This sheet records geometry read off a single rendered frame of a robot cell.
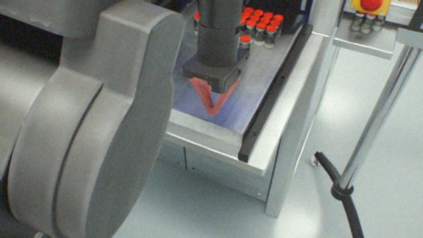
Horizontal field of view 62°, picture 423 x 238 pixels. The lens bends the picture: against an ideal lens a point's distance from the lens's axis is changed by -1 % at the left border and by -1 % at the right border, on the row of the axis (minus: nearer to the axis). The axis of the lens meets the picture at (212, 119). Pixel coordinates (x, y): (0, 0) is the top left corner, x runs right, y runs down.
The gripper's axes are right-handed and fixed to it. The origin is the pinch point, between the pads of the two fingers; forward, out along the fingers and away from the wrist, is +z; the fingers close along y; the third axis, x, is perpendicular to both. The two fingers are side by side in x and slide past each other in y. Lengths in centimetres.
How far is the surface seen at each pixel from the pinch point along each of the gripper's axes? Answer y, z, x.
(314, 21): 36.4, -4.7, -8.1
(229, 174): 51, 66, 12
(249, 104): 9.9, 3.6, -3.2
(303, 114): 42.3, 23.9, -10.2
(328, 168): 77, 69, -23
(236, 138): -0.1, 3.9, -4.6
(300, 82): 19.8, 1.9, -10.0
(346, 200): 64, 70, -33
